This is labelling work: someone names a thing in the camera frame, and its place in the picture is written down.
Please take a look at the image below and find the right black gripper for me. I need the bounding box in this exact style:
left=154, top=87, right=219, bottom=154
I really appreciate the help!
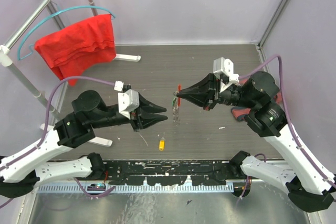
left=176, top=72, right=257, bottom=110

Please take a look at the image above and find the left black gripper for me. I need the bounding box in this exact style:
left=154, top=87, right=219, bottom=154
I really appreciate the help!
left=91, top=92, right=170, bottom=133

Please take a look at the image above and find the metal key holder red handle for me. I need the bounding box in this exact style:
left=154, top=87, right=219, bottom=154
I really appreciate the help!
left=172, top=84, right=182, bottom=125

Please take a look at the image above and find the green tag key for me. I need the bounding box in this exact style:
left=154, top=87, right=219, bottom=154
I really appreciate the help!
left=172, top=97, right=177, bottom=107

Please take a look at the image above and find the yellow tag key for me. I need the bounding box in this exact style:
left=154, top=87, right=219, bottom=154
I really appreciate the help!
left=159, top=138, right=165, bottom=151

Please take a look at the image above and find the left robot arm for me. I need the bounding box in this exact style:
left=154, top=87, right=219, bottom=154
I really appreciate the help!
left=1, top=89, right=167, bottom=199

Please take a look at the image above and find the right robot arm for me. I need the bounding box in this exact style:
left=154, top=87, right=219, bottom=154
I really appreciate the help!
left=174, top=71, right=335, bottom=212

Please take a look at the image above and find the reddish shirt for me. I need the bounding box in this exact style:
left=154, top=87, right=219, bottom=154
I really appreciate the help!
left=230, top=92, right=282, bottom=122

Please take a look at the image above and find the red cloth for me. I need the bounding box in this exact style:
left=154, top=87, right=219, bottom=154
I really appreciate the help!
left=34, top=14, right=117, bottom=80

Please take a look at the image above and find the teal clothes hanger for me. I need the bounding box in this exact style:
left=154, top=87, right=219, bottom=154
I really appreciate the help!
left=16, top=5, right=116, bottom=61

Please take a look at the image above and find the white clothes rack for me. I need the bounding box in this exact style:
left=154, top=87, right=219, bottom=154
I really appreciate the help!
left=0, top=0, right=142, bottom=147

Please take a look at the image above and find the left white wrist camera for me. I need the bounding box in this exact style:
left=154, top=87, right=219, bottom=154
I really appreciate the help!
left=114, top=81, right=140, bottom=119

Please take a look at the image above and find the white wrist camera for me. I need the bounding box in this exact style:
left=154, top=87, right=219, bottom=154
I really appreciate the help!
left=213, top=57, right=239, bottom=93
left=114, top=81, right=140, bottom=119

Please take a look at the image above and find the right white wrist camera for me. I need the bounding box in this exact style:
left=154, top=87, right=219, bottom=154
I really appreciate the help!
left=213, top=57, right=239, bottom=93

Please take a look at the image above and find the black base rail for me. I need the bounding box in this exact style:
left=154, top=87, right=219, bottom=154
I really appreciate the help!
left=77, top=159, right=247, bottom=186

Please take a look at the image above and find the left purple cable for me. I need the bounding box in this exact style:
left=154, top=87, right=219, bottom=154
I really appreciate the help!
left=0, top=76, right=118, bottom=209

